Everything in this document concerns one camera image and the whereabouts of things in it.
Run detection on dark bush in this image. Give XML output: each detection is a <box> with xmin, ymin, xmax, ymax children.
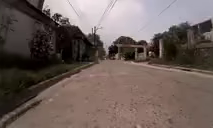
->
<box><xmin>28</xmin><ymin>28</ymin><xmax>57</xmax><ymax>65</ymax></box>

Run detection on trees behind gate arch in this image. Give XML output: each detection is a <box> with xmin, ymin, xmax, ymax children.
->
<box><xmin>107</xmin><ymin>35</ymin><xmax>150</xmax><ymax>58</ymax></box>

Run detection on pale gate arch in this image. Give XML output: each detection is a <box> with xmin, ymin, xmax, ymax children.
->
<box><xmin>114</xmin><ymin>43</ymin><xmax>148</xmax><ymax>62</ymax></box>

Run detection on overhead wires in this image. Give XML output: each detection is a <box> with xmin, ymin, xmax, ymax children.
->
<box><xmin>65</xmin><ymin>0</ymin><xmax>180</xmax><ymax>33</ymax></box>

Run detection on concrete pavement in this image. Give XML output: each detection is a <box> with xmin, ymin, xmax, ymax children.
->
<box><xmin>130</xmin><ymin>59</ymin><xmax>213</xmax><ymax>76</ymax></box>

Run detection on group of trees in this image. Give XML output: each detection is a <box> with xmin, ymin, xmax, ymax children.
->
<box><xmin>150</xmin><ymin>21</ymin><xmax>192</xmax><ymax>62</ymax></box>

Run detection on utility pole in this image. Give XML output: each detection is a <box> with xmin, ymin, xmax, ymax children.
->
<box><xmin>91</xmin><ymin>25</ymin><xmax>103</xmax><ymax>48</ymax></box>

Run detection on dark low building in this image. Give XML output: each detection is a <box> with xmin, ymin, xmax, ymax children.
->
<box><xmin>57</xmin><ymin>24</ymin><xmax>96</xmax><ymax>63</ymax></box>

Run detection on grey stone wall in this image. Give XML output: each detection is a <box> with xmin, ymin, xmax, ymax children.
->
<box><xmin>157</xmin><ymin>38</ymin><xmax>213</xmax><ymax>68</ymax></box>

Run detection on grey concrete road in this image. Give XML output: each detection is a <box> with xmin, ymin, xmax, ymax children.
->
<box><xmin>5</xmin><ymin>59</ymin><xmax>213</xmax><ymax>128</ymax></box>

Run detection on pale walled building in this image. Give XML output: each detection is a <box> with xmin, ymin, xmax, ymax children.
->
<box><xmin>0</xmin><ymin>0</ymin><xmax>60</xmax><ymax>65</ymax></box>

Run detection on concrete kerb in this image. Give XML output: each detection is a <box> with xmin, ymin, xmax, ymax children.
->
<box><xmin>0</xmin><ymin>61</ymin><xmax>97</xmax><ymax>128</ymax></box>

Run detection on grass verge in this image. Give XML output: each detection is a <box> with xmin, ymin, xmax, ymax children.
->
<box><xmin>0</xmin><ymin>61</ymin><xmax>92</xmax><ymax>114</ymax></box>

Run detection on building with dark roof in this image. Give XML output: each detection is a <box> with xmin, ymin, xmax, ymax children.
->
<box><xmin>187</xmin><ymin>18</ymin><xmax>213</xmax><ymax>46</ymax></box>

